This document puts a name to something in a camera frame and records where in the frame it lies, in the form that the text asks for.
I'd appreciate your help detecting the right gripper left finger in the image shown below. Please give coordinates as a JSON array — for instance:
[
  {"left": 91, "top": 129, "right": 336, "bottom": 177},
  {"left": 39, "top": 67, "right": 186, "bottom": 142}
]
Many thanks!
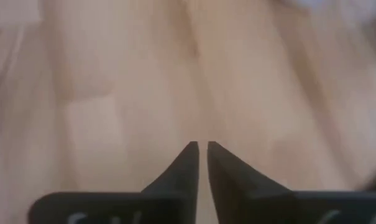
[{"left": 27, "top": 141, "right": 200, "bottom": 224}]

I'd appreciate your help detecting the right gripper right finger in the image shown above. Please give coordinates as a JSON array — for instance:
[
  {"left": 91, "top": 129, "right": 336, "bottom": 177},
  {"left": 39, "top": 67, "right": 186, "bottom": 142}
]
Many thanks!
[{"left": 207, "top": 141, "right": 376, "bottom": 224}]

